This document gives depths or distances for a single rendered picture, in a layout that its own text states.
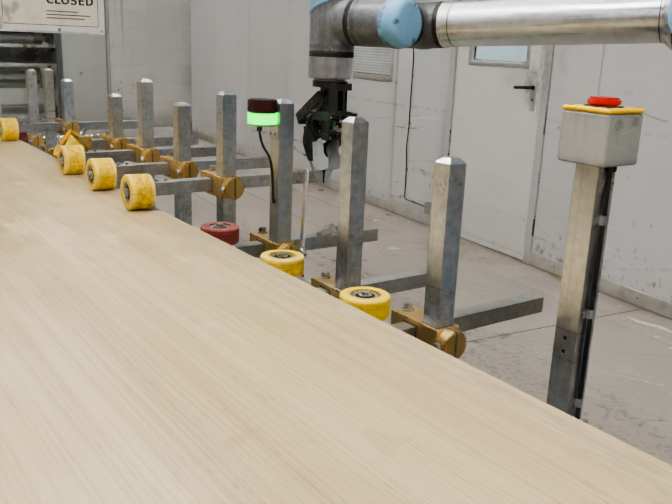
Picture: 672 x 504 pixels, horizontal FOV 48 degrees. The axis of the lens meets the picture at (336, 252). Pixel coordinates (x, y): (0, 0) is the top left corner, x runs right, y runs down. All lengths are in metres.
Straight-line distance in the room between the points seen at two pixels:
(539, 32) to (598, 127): 0.54
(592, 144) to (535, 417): 0.34
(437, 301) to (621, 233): 3.19
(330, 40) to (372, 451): 0.95
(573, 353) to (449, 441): 0.31
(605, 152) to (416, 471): 0.45
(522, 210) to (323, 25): 3.49
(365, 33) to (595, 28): 0.41
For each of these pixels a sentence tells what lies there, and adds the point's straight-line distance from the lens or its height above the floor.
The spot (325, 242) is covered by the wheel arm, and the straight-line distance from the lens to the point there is 1.73.
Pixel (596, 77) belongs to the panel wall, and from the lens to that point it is 4.46.
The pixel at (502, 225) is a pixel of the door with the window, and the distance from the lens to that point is 5.03.
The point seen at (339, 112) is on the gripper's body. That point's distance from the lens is 1.53.
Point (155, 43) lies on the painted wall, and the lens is 10.36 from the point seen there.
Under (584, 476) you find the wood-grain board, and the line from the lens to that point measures 0.78.
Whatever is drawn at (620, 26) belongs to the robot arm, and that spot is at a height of 1.33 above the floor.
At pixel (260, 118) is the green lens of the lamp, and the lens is 1.53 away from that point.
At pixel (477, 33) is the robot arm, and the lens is 1.53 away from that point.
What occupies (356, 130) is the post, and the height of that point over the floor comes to 1.14.
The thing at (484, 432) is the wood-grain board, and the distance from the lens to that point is 0.82.
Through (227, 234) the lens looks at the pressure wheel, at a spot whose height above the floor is 0.90.
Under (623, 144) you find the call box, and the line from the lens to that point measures 0.99.
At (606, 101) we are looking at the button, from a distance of 0.99.
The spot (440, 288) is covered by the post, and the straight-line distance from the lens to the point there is 1.21.
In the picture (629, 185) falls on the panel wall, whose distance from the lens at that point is 4.30.
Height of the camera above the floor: 1.28
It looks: 15 degrees down
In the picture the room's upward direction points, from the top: 2 degrees clockwise
